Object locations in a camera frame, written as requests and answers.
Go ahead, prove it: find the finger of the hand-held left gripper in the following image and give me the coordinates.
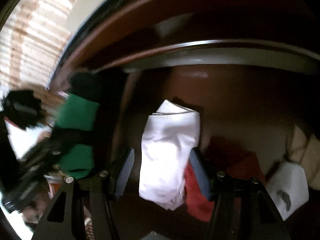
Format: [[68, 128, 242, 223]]
[[22, 129, 101, 196], [0, 89, 48, 130]]

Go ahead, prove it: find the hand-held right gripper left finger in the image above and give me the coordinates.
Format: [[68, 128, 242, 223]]
[[31, 146, 135, 240]]

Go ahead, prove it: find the white underwear with grey print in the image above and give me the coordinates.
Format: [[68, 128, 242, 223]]
[[266, 161, 310, 221]]

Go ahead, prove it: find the dark red underwear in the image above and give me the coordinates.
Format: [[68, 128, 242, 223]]
[[205, 136, 267, 186]]

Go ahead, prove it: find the striped curtain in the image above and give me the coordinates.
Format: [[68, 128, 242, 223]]
[[0, 0, 84, 89]]

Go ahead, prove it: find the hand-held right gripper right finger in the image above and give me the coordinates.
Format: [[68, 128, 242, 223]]
[[189, 147, 292, 240]]

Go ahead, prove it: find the cream underwear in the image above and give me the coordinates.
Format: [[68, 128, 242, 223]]
[[287, 124, 320, 189]]

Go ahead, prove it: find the wooden drawer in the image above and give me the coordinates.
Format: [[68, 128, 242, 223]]
[[110, 50, 320, 240]]

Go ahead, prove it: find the green underwear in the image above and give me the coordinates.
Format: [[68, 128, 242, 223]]
[[54, 93, 101, 178]]

